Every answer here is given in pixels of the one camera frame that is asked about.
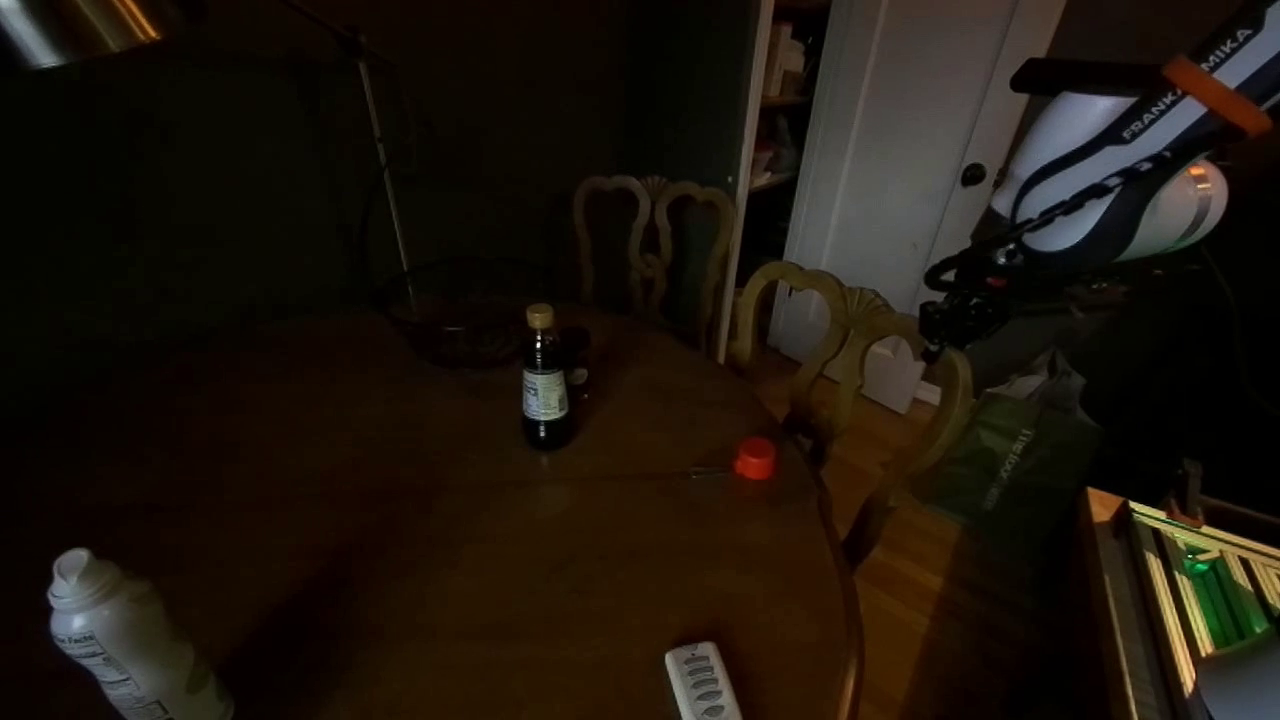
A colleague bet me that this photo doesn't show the dark green box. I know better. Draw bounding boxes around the dark green box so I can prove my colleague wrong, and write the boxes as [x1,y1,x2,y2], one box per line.
[933,378,1102,524]

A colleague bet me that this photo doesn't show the white plastic bottle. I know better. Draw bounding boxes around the white plastic bottle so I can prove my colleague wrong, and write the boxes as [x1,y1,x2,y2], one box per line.
[45,543,234,720]

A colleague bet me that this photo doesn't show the dark labelled glass bottle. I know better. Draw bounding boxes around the dark labelled glass bottle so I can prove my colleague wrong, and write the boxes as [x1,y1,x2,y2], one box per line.
[516,302,575,453]

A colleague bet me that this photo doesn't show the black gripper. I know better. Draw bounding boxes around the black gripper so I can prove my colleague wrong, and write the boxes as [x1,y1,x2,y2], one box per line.
[915,243,1023,355]

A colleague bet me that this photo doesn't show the thin metal stand pole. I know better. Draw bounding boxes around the thin metal stand pole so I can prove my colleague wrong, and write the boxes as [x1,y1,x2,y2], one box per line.
[348,32,424,318]

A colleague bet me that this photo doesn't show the white panel door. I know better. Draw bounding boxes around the white panel door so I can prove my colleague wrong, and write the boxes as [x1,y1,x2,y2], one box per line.
[781,0,1072,318]

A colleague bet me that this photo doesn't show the cream carved wooden chair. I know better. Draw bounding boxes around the cream carved wooden chair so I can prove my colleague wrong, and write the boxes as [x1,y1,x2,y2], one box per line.
[572,173,738,353]
[729,256,978,573]

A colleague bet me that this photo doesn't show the white remote control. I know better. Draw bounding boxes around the white remote control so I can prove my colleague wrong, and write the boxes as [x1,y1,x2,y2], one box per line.
[659,642,746,720]

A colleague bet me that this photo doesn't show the green plastic item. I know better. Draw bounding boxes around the green plastic item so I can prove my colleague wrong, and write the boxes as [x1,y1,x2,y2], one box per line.
[1173,543,1270,652]

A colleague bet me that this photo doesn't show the orange strap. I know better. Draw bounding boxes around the orange strap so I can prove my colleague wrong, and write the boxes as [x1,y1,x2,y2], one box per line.
[1159,51,1274,139]

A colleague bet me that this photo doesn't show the small dark jar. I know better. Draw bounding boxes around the small dark jar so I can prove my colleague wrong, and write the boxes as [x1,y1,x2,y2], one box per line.
[565,355,601,415]

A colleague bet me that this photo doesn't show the white shelf unit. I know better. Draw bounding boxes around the white shelf unit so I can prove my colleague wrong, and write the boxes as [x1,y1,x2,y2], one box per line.
[737,0,833,271]

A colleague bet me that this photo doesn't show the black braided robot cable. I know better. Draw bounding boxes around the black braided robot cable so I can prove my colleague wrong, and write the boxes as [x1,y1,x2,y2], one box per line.
[933,125,1204,305]

